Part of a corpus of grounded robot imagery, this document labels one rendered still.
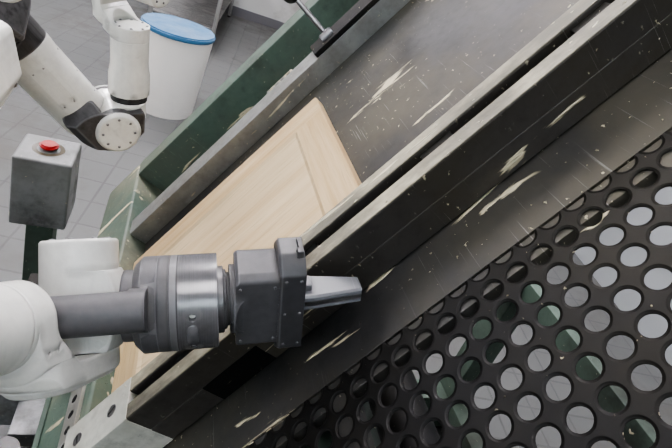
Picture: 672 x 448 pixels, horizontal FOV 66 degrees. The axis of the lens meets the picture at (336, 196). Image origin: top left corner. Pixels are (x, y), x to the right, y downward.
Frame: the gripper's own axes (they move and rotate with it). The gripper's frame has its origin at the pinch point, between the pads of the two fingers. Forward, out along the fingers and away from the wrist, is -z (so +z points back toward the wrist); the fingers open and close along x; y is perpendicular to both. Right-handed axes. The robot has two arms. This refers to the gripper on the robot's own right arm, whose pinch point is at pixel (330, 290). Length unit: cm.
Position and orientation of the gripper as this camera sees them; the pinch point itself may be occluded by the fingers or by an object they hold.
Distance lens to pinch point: 52.5
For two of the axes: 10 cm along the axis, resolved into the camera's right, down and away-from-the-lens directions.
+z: -9.7, 0.3, -2.3
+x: 1.0, -8.5, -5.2
